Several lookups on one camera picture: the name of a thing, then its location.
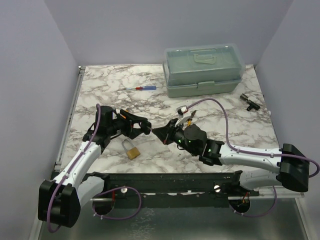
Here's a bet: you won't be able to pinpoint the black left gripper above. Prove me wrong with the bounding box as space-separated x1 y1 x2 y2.
108 109 147 139

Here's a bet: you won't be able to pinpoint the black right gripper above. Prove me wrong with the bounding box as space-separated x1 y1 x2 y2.
153 118 198 156

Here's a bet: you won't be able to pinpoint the black padlock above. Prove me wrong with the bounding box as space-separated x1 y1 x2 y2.
140 121 152 135

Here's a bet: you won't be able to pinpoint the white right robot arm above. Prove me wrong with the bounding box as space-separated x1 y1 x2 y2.
152 119 310 196

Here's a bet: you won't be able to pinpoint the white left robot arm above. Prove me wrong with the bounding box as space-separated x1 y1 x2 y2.
37 104 152 233

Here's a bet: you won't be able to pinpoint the orange utility knife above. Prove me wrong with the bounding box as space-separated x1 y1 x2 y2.
119 109 129 119

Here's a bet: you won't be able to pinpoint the brass padlock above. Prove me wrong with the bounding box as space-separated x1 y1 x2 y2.
121 139 141 160

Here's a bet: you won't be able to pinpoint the yellow black pliers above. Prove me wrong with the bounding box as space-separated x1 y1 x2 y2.
187 110 197 126

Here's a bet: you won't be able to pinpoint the red blue screwdriver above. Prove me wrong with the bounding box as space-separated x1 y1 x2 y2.
122 85 157 91

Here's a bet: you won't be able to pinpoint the green plastic toolbox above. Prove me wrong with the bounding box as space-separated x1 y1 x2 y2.
162 43 246 98

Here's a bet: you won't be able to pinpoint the black T-shaped tool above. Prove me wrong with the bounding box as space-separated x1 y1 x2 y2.
240 93 261 112

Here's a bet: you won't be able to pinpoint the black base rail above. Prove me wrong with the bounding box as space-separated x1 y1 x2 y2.
83 171 259 209

